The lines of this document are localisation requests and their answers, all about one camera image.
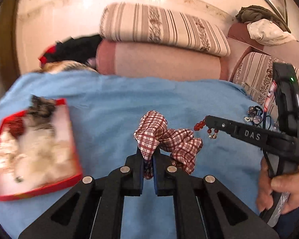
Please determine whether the cream sheer dotted scrunchie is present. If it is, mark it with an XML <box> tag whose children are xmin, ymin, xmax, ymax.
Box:
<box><xmin>13</xmin><ymin>128</ymin><xmax>75</xmax><ymax>188</ymax></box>

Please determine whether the red shallow tray box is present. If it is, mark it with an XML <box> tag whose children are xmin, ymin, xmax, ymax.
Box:
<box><xmin>0</xmin><ymin>98</ymin><xmax>83</xmax><ymax>201</ymax></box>

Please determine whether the red bead bracelet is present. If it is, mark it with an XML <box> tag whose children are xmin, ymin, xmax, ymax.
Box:
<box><xmin>193</xmin><ymin>119</ymin><xmax>219</xmax><ymax>140</ymax></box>

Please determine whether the red white plaid scrunchie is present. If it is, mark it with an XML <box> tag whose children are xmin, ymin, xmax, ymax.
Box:
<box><xmin>133</xmin><ymin>111</ymin><xmax>203</xmax><ymax>180</ymax></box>

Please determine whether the white cherry print scrunchie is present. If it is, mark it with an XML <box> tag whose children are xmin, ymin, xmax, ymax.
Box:
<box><xmin>0</xmin><ymin>131</ymin><xmax>18</xmax><ymax>169</ymax></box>

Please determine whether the dark red polka-dot scrunchie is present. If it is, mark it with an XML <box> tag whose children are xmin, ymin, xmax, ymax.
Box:
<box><xmin>6</xmin><ymin>117</ymin><xmax>25</xmax><ymax>139</ymax></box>

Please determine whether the black sheer dotted scrunchie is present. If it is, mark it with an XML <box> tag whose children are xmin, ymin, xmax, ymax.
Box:
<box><xmin>26</xmin><ymin>95</ymin><xmax>57</xmax><ymax>129</ymax></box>

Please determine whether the person's right hand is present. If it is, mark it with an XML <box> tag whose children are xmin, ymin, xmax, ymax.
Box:
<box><xmin>256</xmin><ymin>159</ymin><xmax>299</xmax><ymax>215</ymax></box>

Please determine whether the striped floral side cushion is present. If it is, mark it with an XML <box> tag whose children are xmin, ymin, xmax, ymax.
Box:
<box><xmin>233</xmin><ymin>52</ymin><xmax>299</xmax><ymax>106</ymax></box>

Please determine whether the pink sofa armrest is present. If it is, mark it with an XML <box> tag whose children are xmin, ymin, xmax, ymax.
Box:
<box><xmin>228</xmin><ymin>23</ymin><xmax>299</xmax><ymax>69</ymax></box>

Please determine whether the light blue bed blanket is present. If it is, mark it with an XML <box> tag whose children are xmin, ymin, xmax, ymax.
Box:
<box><xmin>0</xmin><ymin>71</ymin><xmax>263</xmax><ymax>238</ymax></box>

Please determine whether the white cloth on armrest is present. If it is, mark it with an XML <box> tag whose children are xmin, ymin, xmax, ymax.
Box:
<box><xmin>247</xmin><ymin>19</ymin><xmax>296</xmax><ymax>46</ymax></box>

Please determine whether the dark green cloth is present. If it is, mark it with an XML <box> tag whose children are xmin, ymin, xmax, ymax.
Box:
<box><xmin>235</xmin><ymin>5</ymin><xmax>291</xmax><ymax>33</ymax></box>

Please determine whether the pink bolster cushion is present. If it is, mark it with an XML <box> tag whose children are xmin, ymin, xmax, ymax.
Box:
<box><xmin>96</xmin><ymin>39</ymin><xmax>229</xmax><ymax>81</ymax></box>

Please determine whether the black red clothes pile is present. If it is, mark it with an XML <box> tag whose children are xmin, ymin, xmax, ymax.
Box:
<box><xmin>38</xmin><ymin>34</ymin><xmax>103</xmax><ymax>74</ymax></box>

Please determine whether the striped floral pillow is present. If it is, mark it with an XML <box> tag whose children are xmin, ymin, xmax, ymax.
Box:
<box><xmin>99</xmin><ymin>3</ymin><xmax>231</xmax><ymax>57</ymax></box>

